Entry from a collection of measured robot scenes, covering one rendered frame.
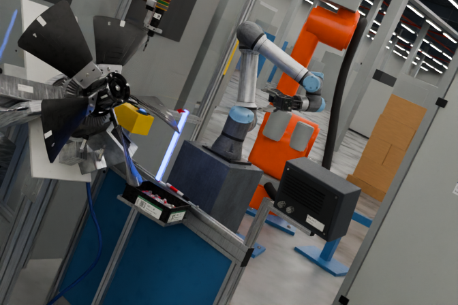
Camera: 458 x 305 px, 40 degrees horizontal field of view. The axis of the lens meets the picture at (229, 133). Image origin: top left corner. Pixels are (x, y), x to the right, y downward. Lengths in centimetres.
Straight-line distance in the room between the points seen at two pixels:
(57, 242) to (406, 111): 750
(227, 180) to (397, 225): 118
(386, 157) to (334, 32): 434
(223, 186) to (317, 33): 363
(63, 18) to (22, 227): 81
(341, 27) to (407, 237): 307
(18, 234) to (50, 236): 100
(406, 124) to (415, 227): 666
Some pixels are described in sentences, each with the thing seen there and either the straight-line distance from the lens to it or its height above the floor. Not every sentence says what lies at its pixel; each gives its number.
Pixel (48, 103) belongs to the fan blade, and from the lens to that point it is 205.
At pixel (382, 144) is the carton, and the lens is 1028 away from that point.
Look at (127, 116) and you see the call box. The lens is 282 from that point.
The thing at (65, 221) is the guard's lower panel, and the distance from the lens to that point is 352.
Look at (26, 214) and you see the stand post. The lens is 250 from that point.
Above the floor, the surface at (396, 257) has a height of 78.
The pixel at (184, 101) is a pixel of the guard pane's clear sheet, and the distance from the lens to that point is 367.
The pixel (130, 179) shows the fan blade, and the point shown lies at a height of 96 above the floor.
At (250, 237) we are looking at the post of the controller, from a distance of 237.
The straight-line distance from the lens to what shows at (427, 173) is 361.
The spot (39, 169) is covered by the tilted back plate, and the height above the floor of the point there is 86.
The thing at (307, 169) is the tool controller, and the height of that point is 123.
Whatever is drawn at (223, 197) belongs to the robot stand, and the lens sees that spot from 291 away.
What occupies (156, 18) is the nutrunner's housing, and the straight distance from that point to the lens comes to 233.
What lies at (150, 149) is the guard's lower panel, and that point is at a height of 75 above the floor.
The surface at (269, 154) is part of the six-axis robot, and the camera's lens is 618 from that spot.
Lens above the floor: 159
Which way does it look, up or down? 9 degrees down
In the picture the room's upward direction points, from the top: 24 degrees clockwise
